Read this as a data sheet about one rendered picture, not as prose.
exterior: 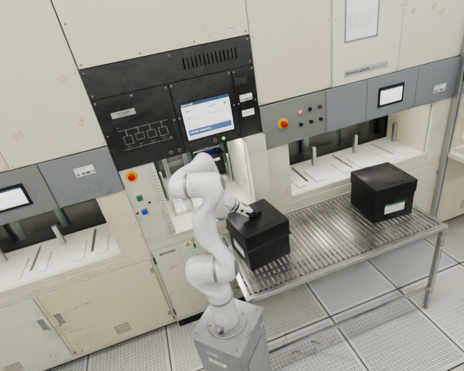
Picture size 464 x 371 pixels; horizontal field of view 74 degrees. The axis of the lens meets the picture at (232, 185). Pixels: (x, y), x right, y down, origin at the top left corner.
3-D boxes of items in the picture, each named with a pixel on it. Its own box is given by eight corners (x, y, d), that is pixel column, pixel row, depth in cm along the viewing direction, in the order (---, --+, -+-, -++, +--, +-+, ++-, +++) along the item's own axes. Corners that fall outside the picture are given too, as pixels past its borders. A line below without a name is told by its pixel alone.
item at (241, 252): (231, 246, 200) (227, 224, 192) (267, 229, 209) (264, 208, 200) (252, 271, 178) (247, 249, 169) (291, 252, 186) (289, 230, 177)
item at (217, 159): (200, 183, 251) (191, 148, 235) (195, 174, 268) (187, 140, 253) (228, 175, 255) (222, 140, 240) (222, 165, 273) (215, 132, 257)
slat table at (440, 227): (263, 380, 198) (246, 301, 161) (234, 308, 249) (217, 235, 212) (429, 308, 222) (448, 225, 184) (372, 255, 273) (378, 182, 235)
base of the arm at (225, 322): (235, 345, 141) (228, 319, 132) (200, 331, 150) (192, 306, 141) (252, 311, 155) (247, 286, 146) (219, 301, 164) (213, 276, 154)
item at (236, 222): (247, 254, 169) (244, 235, 163) (225, 227, 193) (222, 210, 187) (292, 232, 178) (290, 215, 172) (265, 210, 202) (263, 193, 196)
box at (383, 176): (373, 224, 195) (375, 191, 183) (348, 202, 220) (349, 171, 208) (413, 213, 198) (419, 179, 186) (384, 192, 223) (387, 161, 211)
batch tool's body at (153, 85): (180, 332, 238) (76, 71, 142) (166, 255, 319) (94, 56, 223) (283, 292, 254) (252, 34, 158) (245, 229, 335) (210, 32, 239)
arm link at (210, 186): (206, 272, 143) (241, 271, 140) (200, 289, 131) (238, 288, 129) (186, 170, 127) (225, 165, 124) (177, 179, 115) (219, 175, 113)
